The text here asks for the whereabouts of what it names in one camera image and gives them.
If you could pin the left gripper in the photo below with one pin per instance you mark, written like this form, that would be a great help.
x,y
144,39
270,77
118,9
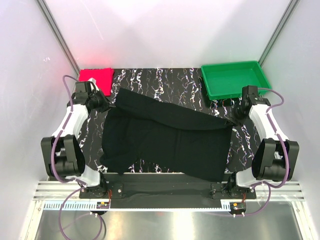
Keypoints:
x,y
107,104

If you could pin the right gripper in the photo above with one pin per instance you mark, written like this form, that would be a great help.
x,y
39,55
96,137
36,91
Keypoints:
x,y
234,121

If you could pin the black t shirt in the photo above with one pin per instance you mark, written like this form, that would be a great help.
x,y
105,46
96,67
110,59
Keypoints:
x,y
186,141

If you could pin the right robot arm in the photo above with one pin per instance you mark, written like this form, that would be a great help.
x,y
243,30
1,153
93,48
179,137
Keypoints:
x,y
274,162

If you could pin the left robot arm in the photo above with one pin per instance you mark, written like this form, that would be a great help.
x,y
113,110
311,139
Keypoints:
x,y
62,154

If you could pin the folded red t shirt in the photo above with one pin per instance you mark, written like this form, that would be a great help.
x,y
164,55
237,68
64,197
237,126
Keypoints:
x,y
103,78

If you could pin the green plastic bin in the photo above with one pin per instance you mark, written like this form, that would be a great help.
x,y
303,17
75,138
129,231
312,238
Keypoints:
x,y
226,80

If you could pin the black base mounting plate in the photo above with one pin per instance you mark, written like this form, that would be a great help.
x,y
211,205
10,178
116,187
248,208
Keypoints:
x,y
157,202

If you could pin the shiny steel front plate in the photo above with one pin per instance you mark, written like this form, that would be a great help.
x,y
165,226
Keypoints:
x,y
276,222

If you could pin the aluminium front rail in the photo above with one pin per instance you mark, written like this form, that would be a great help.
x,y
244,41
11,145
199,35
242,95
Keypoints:
x,y
123,190

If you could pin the white slotted cable duct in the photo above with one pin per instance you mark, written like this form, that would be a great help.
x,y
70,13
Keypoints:
x,y
97,206

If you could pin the aluminium frame post left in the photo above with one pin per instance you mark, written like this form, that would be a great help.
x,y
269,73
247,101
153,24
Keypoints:
x,y
47,14

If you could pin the aluminium frame post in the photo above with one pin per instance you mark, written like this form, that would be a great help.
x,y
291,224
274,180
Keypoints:
x,y
47,14
287,14

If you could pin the aluminium frame post right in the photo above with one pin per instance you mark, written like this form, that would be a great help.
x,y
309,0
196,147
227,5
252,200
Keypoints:
x,y
287,14

